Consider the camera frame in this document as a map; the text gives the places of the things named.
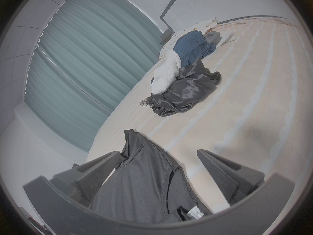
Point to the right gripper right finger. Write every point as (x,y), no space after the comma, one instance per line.
(232,175)

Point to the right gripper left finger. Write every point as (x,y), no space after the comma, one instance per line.
(80,177)

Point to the black T-shirt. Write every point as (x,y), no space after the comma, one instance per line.
(141,185)

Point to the bed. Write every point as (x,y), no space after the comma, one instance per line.
(244,94)

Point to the pile of clothes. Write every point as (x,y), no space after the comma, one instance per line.
(190,48)

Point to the blue-green curtain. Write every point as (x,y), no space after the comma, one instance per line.
(61,106)
(97,45)

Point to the black shiny garment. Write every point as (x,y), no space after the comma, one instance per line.
(190,87)

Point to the white printed pillow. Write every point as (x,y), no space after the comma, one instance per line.
(195,27)

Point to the grey bedside table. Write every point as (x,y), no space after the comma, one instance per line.
(166,35)

